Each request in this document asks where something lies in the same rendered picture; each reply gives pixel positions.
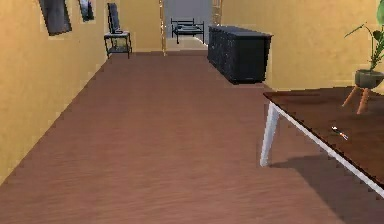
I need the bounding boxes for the brown table with white legs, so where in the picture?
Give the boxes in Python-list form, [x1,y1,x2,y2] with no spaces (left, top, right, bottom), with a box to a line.
[259,86,384,199]

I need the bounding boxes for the green house plant in pot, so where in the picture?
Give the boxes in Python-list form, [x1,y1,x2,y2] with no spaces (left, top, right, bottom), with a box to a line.
[341,0,384,116]

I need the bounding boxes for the large dark framed wall picture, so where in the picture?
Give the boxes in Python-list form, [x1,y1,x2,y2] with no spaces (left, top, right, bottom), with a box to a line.
[38,0,73,37]

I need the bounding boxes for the small white and orange pen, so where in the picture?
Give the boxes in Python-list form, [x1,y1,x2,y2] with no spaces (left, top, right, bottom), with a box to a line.
[331,125,349,141]

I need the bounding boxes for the black metal bed frame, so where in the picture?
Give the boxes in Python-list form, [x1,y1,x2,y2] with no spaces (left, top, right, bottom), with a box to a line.
[170,17,206,45]

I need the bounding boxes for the small black side table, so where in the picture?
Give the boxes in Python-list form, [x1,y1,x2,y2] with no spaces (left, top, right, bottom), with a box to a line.
[103,30,133,60]

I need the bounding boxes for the small dark framed wall picture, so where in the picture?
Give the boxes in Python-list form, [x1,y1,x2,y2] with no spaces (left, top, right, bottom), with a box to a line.
[78,0,95,23]

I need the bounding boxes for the black sideboard cabinet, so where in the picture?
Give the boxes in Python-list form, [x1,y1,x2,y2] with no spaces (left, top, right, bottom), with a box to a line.
[207,25,274,85]

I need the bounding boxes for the wooden door frame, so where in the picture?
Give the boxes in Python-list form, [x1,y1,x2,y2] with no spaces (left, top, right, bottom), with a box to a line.
[158,0,223,57]

